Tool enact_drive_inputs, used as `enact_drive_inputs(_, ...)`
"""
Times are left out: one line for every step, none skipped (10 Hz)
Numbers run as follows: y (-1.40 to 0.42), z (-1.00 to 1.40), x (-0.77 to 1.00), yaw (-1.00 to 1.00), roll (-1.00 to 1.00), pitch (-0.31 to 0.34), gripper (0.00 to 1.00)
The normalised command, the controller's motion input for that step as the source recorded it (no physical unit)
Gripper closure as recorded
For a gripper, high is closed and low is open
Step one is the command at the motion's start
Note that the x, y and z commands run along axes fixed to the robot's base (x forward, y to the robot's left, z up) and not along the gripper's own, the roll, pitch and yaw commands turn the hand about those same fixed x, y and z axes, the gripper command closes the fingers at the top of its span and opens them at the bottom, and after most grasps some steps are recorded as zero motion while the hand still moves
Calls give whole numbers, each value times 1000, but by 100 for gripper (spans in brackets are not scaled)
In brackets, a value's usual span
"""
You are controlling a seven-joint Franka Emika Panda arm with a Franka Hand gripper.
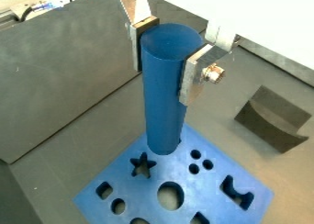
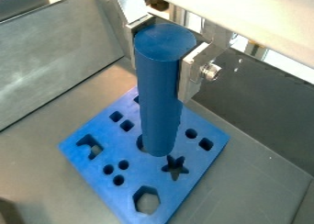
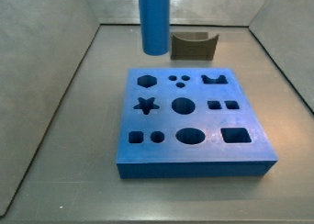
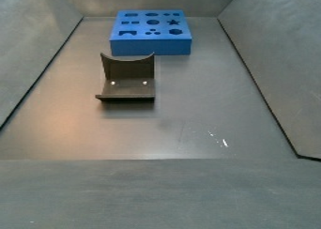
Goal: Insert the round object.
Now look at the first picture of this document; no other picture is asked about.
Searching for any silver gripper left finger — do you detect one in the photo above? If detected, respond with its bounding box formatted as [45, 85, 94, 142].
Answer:
[121, 0, 159, 72]

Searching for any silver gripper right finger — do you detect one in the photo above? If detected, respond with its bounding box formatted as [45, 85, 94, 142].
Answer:
[180, 22, 238, 106]

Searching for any blue round cylinder peg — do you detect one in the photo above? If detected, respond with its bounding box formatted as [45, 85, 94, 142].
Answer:
[141, 23, 202, 155]

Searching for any dark grey curved block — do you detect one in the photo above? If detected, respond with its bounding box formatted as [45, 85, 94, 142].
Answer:
[234, 85, 312, 153]

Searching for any large grey metal plate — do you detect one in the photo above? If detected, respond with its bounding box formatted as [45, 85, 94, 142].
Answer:
[0, 0, 137, 163]

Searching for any blue shape sorter board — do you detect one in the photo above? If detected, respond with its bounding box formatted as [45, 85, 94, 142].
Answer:
[74, 125, 274, 224]

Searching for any black cable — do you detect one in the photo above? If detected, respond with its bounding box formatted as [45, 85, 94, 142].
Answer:
[16, 6, 35, 23]

